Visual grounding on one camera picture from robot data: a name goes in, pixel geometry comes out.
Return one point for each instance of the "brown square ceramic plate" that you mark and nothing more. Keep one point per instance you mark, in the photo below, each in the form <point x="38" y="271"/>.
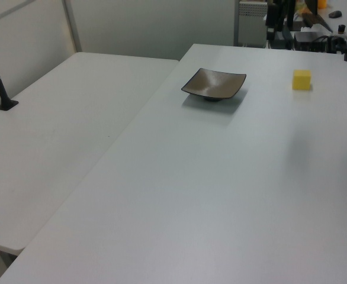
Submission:
<point x="212" y="84"/>

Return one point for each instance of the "dark computer mouse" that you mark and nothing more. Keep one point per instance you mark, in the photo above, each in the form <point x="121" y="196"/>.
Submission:
<point x="335" y="14"/>

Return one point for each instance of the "black electronics box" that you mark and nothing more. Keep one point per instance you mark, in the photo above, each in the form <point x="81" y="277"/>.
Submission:
<point x="309" y="40"/>

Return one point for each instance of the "dark brown angled object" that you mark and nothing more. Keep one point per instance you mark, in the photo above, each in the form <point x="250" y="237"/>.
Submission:
<point x="314" y="19"/>

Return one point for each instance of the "orange cylinder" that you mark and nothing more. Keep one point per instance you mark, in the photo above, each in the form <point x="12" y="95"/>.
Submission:
<point x="322" y="3"/>

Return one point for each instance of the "yellow foam cube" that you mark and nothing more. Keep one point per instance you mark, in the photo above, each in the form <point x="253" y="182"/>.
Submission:
<point x="301" y="80"/>

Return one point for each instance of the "perforated metal computer case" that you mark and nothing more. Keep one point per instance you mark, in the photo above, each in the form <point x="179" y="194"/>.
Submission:
<point x="250" y="20"/>

